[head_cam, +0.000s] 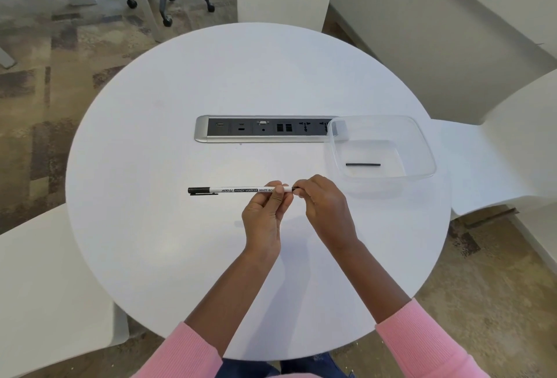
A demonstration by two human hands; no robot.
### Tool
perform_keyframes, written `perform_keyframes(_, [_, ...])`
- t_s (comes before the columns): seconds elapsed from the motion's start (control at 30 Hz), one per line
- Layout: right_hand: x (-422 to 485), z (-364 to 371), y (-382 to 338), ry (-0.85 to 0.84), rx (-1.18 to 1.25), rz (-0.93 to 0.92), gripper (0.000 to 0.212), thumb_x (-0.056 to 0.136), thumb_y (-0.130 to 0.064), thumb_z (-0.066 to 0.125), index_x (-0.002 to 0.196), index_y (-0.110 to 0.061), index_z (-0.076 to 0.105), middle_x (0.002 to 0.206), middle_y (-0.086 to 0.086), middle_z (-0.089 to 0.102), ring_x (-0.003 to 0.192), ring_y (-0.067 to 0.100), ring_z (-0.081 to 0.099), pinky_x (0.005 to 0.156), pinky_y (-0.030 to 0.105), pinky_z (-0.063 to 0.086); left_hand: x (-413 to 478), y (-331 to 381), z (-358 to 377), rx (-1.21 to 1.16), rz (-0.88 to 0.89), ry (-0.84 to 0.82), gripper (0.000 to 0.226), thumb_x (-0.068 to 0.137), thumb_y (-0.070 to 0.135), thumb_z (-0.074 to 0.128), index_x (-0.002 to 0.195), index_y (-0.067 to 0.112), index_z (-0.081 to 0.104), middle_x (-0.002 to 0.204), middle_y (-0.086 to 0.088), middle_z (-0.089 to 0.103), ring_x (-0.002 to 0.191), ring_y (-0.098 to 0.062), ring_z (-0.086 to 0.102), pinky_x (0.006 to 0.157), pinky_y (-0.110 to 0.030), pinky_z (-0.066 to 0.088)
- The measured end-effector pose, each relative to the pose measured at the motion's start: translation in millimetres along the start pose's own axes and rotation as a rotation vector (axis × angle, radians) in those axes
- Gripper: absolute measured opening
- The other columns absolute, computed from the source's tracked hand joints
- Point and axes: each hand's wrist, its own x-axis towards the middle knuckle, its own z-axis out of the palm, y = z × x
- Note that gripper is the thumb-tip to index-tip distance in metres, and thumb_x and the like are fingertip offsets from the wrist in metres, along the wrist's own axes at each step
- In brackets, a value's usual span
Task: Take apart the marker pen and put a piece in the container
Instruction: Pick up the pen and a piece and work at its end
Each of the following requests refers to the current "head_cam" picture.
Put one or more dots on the person's right hand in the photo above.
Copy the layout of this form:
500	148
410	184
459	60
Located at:
330	216

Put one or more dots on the person's left hand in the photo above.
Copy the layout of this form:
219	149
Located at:
263	225

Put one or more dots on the white marker with black cap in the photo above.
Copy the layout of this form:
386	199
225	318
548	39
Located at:
226	190

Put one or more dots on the old black ink refill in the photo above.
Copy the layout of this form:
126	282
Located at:
363	165

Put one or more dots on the person's left forearm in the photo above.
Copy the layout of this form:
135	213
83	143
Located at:
209	321

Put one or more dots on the person's right forearm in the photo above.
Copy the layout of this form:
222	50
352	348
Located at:
404	316

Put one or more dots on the clear plastic container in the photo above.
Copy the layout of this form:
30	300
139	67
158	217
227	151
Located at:
378	147

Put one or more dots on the silver table socket panel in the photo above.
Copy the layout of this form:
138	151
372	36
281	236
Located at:
248	128

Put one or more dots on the grey desk leg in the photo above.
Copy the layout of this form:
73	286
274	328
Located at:
6	59

